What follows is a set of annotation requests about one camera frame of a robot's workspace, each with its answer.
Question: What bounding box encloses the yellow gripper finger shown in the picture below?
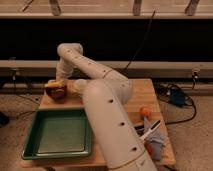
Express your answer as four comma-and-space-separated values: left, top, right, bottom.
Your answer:
44, 80, 56, 88

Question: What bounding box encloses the yellow banana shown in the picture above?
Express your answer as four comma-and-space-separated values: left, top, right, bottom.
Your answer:
55, 80, 65, 87

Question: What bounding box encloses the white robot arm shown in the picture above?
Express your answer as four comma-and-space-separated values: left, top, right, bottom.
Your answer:
45, 43, 157, 171

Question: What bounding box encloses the purple bowl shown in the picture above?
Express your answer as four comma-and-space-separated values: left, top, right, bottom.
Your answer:
45, 86, 67, 100

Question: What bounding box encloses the orange bowl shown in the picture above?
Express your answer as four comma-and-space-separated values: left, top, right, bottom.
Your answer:
144, 142, 154, 158

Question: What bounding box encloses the white cup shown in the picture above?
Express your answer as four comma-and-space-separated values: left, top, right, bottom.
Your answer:
73, 79, 87, 96

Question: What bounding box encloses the green plastic tray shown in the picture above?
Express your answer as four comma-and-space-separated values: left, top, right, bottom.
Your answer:
22, 108, 92, 160

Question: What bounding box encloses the wooden table board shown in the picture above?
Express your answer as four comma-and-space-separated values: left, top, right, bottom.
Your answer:
21, 79, 176, 168

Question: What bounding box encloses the orange toy fruit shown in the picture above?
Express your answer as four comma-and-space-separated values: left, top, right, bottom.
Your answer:
139, 106, 151, 119

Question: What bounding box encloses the black striped eraser block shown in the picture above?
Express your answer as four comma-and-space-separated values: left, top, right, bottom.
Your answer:
134, 124, 144, 131

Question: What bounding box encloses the white dish brush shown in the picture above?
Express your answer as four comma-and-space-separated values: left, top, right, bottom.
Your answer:
140, 120, 161, 141

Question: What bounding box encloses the blue cloth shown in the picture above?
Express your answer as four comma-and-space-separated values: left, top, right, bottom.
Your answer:
144, 118, 165, 161

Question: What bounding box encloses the black power adapter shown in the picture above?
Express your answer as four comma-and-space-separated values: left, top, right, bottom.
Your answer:
169, 89, 185, 107

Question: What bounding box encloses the black cable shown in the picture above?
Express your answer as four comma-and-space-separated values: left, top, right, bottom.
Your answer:
118, 9, 157, 75

